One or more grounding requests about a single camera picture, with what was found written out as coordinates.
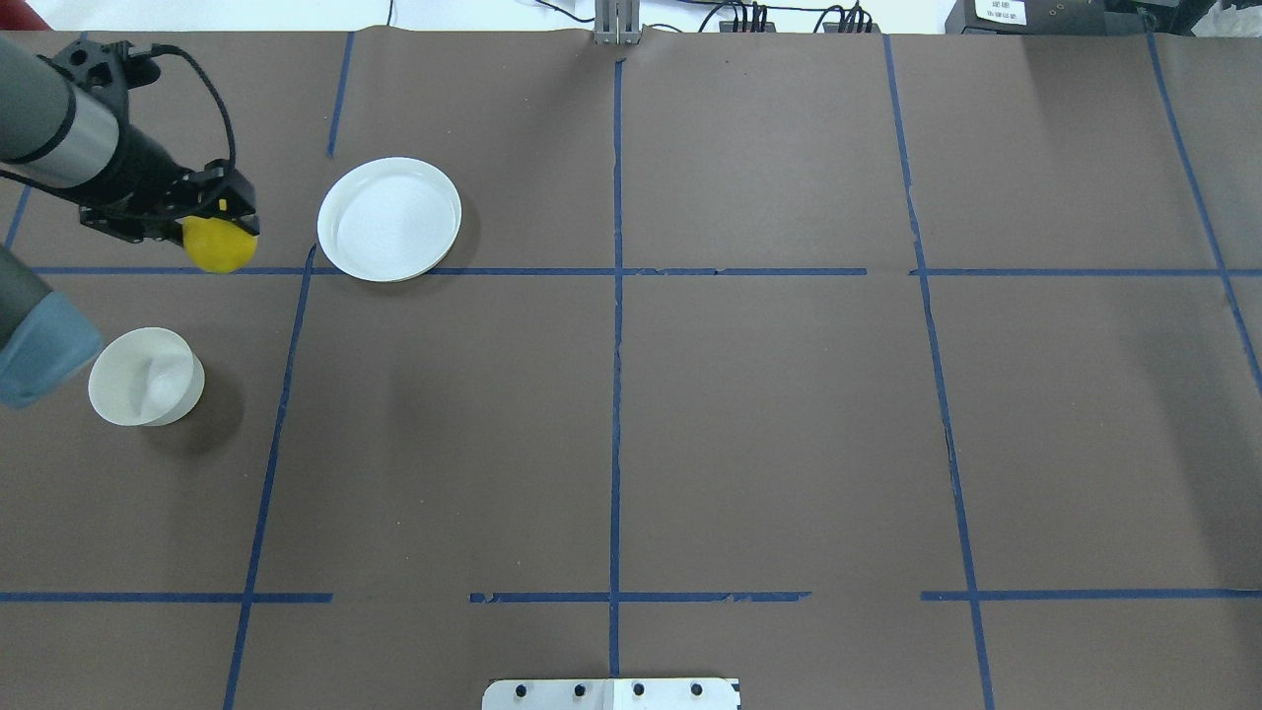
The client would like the black power strip box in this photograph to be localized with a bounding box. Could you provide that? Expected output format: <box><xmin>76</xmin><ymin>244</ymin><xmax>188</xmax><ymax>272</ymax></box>
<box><xmin>944</xmin><ymin>1</ymin><xmax>1148</xmax><ymax>37</ymax></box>

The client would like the aluminium frame post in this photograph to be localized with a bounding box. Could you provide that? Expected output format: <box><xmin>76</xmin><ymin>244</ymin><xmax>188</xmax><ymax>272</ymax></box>
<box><xmin>594</xmin><ymin>0</ymin><xmax>644</xmax><ymax>45</ymax></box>

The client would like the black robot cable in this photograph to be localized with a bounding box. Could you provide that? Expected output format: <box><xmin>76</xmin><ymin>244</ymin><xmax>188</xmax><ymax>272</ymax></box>
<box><xmin>148</xmin><ymin>44</ymin><xmax>239</xmax><ymax>174</ymax></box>

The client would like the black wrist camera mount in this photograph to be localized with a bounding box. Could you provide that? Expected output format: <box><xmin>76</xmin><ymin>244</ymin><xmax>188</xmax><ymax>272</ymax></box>
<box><xmin>45</xmin><ymin>39</ymin><xmax>162</xmax><ymax>121</ymax></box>

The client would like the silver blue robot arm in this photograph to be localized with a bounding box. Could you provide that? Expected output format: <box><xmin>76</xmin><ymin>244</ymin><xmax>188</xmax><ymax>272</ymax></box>
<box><xmin>1</xmin><ymin>39</ymin><xmax>261</xmax><ymax>409</ymax></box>

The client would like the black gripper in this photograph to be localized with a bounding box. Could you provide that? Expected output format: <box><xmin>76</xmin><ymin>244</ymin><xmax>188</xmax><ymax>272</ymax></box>
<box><xmin>78</xmin><ymin>127</ymin><xmax>261</xmax><ymax>243</ymax></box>

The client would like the white bowl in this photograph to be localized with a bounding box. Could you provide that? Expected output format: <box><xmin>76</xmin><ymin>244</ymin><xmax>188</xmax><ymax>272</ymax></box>
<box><xmin>90</xmin><ymin>327</ymin><xmax>206</xmax><ymax>428</ymax></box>

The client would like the white plate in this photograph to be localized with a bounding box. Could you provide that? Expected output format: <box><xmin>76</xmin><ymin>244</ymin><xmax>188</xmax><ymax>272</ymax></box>
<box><xmin>316</xmin><ymin>156</ymin><xmax>463</xmax><ymax>282</ymax></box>

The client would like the yellow lemon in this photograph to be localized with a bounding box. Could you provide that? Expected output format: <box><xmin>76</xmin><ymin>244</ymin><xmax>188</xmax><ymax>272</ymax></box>
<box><xmin>180</xmin><ymin>217</ymin><xmax>257</xmax><ymax>274</ymax></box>

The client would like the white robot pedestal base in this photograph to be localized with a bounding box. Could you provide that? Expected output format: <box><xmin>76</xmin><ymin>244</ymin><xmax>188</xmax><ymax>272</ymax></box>
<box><xmin>481</xmin><ymin>677</ymin><xmax>742</xmax><ymax>709</ymax></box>

